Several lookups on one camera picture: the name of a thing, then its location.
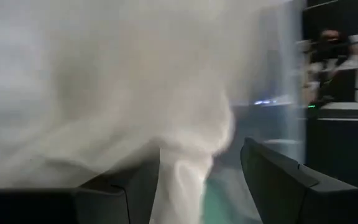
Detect plain white towel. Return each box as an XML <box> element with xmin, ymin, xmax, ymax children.
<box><xmin>0</xmin><ymin>0</ymin><xmax>291</xmax><ymax>224</ymax></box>

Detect green table mat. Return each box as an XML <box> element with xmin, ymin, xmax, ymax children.
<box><xmin>202</xmin><ymin>167</ymin><xmax>262</xmax><ymax>224</ymax></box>

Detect black panel on stand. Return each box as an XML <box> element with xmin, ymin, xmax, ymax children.
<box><xmin>302</xmin><ymin>0</ymin><xmax>358</xmax><ymax>103</ymax></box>

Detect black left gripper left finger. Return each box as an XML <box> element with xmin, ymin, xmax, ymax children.
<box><xmin>0</xmin><ymin>146</ymin><xmax>161</xmax><ymax>224</ymax></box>

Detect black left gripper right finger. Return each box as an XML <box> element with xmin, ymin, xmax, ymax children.
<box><xmin>240</xmin><ymin>136</ymin><xmax>358</xmax><ymax>224</ymax></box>

